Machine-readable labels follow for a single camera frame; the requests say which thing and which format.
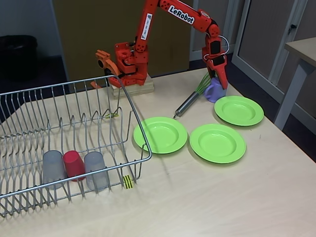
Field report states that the purple plastic mug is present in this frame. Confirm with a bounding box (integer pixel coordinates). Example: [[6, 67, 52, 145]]
[[204, 77, 227, 104]]

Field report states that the green whisk with metal handle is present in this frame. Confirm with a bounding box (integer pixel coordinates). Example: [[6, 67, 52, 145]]
[[173, 73, 213, 119]]

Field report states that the grey translucent plastic cup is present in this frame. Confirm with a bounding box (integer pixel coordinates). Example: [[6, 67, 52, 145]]
[[41, 150, 67, 190], [83, 151, 110, 194]]

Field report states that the red plastic cup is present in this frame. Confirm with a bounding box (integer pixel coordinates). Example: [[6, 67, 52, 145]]
[[63, 151, 87, 183]]

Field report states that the green plastic plate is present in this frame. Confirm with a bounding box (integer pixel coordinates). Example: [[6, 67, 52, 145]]
[[189, 123, 247, 164], [133, 117, 188, 155], [213, 95, 265, 127]]

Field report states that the grey sliding door cabinet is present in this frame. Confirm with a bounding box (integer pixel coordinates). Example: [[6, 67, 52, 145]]
[[231, 0, 316, 117]]

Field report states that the wooden base block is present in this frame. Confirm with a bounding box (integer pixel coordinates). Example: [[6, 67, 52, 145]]
[[110, 74, 155, 99]]

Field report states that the beige side table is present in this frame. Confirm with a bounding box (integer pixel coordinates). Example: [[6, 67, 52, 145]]
[[273, 37, 316, 130]]

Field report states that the orange clamp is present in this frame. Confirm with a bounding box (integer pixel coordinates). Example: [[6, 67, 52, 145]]
[[90, 49, 123, 89]]

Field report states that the brown partition board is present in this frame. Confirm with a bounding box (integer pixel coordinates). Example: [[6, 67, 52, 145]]
[[52, 0, 193, 79]]

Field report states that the yellow black striped tape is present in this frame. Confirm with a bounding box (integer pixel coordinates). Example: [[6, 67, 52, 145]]
[[122, 174, 134, 190]]

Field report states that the black trash bin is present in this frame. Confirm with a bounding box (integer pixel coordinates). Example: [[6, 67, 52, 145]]
[[0, 35, 38, 81]]

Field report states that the white gripper servo cable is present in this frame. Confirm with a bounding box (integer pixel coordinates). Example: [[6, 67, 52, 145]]
[[217, 35, 231, 60]]

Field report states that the metal wire dish rack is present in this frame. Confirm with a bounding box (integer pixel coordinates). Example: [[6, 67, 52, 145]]
[[0, 74, 153, 218]]

